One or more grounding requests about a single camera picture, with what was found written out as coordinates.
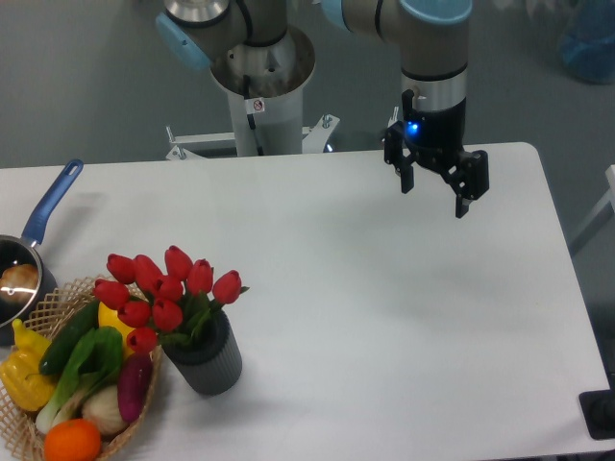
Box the purple eggplant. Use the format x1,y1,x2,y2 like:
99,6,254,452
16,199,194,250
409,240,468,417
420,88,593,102
117,352,153,423

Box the green cucumber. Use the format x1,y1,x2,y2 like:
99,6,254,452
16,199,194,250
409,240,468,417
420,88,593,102
38,300,99,376

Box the black device at table edge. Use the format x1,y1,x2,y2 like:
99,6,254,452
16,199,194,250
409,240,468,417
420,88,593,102
578,390,614,440

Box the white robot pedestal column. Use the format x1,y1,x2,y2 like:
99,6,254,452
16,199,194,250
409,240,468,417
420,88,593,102
164,26,341,161

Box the brown bread roll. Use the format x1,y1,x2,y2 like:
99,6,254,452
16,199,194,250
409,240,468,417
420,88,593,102
1,263,39,304

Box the orange fruit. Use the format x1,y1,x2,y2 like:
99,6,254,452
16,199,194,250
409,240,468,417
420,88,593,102
43,419,102,460

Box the black cable on pedestal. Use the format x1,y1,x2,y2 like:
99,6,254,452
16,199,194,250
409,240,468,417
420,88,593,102
241,74,265,157

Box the white garlic bulb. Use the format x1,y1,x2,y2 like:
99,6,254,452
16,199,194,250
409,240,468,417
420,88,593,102
82,384,128,437

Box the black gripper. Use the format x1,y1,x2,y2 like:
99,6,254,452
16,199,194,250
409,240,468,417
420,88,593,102
383,89,489,219

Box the red tulip bouquet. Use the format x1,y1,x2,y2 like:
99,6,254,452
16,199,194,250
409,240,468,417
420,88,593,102
93,246,249,353

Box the yellow lemon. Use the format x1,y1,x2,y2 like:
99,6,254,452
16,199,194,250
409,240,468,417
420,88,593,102
98,302,134,360

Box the dark grey ribbed vase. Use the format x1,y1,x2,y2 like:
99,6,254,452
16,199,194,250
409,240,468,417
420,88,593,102
162,311,243,397

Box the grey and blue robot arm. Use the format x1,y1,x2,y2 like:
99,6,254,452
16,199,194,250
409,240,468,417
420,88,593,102
156,1,489,217

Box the green bok choy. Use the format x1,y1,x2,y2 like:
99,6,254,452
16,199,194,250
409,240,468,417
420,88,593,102
36,327,123,434

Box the blue handled saucepan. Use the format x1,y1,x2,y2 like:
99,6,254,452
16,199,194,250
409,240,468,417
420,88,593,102
1,159,84,347

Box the white frame at right edge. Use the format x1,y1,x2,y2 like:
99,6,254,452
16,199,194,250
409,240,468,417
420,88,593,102
568,164,614,257

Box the yellow bell pepper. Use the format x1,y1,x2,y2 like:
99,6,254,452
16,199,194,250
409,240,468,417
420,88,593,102
1,319,57,412

